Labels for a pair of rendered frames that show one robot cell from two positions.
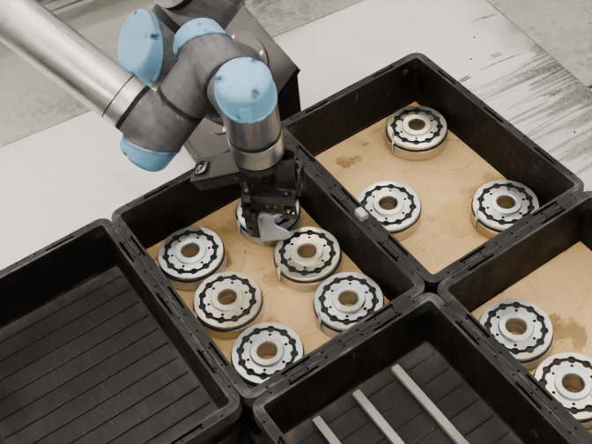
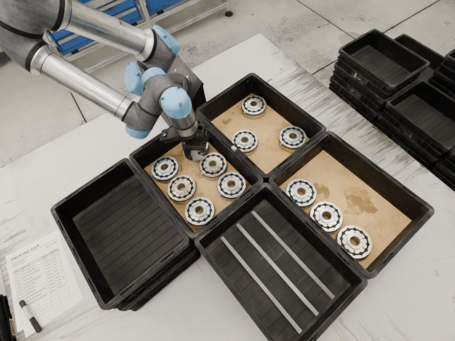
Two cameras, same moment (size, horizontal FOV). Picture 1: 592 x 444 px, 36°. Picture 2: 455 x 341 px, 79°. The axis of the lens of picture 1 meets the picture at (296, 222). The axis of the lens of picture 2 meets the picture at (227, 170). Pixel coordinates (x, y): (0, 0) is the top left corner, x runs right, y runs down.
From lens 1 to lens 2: 42 cm
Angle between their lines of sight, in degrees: 11
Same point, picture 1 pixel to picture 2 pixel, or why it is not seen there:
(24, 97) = not seen: hidden behind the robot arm
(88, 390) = (127, 231)
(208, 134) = not seen: hidden behind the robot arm
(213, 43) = (159, 80)
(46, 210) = (108, 147)
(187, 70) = (149, 94)
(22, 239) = (99, 160)
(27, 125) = not seen: hidden behind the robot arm
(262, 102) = (184, 109)
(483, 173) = (282, 122)
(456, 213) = (272, 141)
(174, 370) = (162, 219)
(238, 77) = (171, 97)
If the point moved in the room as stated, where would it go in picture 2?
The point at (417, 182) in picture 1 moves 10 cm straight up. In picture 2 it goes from (255, 128) to (255, 112)
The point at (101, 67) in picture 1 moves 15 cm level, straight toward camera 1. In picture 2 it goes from (109, 95) to (121, 132)
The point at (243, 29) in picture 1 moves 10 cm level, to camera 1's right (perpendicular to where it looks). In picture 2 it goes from (179, 66) to (201, 62)
